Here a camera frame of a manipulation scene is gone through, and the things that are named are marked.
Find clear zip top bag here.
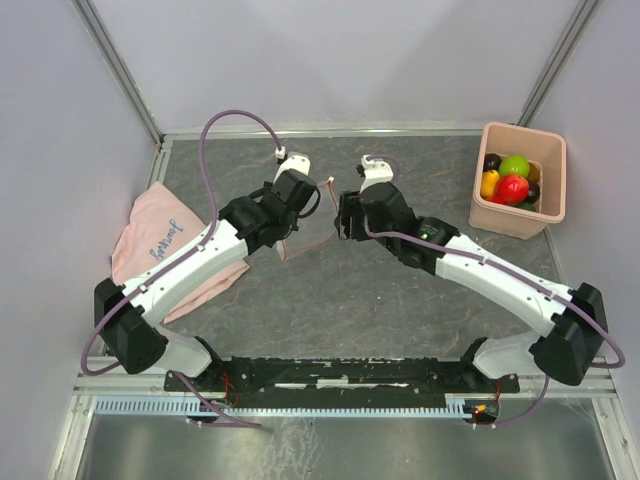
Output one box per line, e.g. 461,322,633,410
276,176,339,261

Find red apple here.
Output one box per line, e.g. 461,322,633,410
496,175,529,204

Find green apple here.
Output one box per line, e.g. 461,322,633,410
498,155,530,178

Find pink plastic bin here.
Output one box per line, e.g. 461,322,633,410
468,122,567,239

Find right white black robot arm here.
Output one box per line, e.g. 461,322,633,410
335,182,608,391

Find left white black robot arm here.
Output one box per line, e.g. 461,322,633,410
94,169,318,390

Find yellow lemon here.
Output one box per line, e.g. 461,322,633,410
480,170,501,199

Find small red fruit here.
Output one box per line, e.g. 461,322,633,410
486,195,506,205

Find pink folded cloth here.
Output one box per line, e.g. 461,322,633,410
111,182,249,324

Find dark green fruit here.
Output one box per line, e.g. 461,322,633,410
514,202,537,212

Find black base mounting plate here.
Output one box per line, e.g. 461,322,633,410
190,357,520,410

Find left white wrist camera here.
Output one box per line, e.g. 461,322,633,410
274,146,311,180

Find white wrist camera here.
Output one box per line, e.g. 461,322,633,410
356,154,400,192
274,146,311,180

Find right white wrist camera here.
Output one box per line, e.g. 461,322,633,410
356,154,400,192

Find aluminium frame rail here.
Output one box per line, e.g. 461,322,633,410
162,128,516,141

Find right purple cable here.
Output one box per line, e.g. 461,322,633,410
364,154,627,429

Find light blue cable duct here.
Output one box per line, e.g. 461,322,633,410
93,394,474,417

